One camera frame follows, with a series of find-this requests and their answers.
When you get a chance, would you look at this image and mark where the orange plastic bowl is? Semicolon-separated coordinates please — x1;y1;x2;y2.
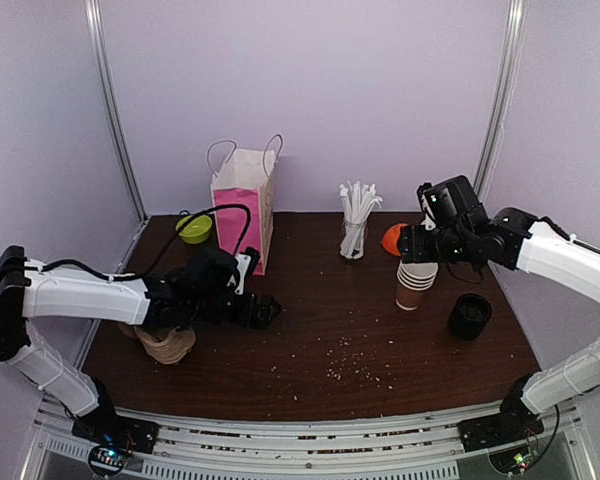
381;223;408;257

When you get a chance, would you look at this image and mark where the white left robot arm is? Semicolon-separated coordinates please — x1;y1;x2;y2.
0;246;281;444

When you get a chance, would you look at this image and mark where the aluminium frame post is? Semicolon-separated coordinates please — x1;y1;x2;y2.
84;0;148;222
474;0;526;201

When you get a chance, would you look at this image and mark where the white pink paper bag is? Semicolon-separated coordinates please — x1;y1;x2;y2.
206;134;284;276

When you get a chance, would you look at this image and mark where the stack of brown paper cups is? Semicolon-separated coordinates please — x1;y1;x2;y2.
395;262;439;311

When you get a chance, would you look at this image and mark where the stack of pulp cup carriers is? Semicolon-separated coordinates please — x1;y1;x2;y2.
118;323;196;365

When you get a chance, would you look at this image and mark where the aluminium frame post left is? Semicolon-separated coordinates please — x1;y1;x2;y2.
84;0;148;222

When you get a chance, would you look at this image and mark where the stack of black cup lids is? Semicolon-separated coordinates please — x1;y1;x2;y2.
447;293;492;341

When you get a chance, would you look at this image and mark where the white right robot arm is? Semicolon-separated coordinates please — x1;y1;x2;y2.
398;175;600;442

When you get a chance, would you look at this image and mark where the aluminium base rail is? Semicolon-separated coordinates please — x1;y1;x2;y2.
29;404;581;480

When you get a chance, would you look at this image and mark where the glass jar of straws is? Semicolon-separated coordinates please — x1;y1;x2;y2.
339;181;383;260

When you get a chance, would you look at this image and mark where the green plastic bowl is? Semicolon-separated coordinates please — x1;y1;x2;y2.
175;215;213;245

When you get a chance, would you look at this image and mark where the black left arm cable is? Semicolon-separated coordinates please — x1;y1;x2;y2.
29;203;254;281

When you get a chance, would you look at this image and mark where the aluminium frame post right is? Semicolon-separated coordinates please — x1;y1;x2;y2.
474;0;526;201

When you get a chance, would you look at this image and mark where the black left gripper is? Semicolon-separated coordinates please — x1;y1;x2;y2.
190;288;281;330

